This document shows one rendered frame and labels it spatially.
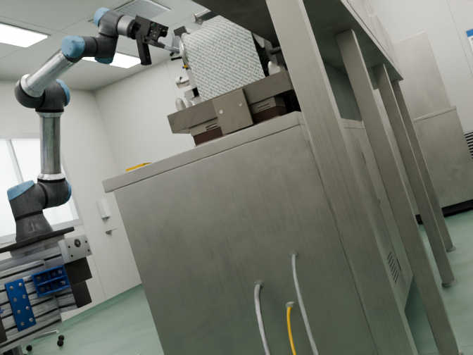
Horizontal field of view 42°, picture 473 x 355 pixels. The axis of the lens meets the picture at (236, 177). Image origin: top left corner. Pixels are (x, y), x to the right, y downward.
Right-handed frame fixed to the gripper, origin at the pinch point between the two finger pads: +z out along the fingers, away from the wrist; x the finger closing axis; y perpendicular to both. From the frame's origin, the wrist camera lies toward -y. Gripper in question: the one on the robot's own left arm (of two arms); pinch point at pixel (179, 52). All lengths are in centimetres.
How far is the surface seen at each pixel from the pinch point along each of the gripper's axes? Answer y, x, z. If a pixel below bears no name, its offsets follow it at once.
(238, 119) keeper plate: -11.2, -28.6, 38.6
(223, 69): 0.3, -6.9, 20.6
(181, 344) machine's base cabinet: -81, -32, 48
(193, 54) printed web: 1.3, -6.9, 8.5
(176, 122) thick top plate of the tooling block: -19.4, -26.6, 19.3
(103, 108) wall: -123, 549, -343
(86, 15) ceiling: -7, 305, -247
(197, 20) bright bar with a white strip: 13.7, 24.6, -8.7
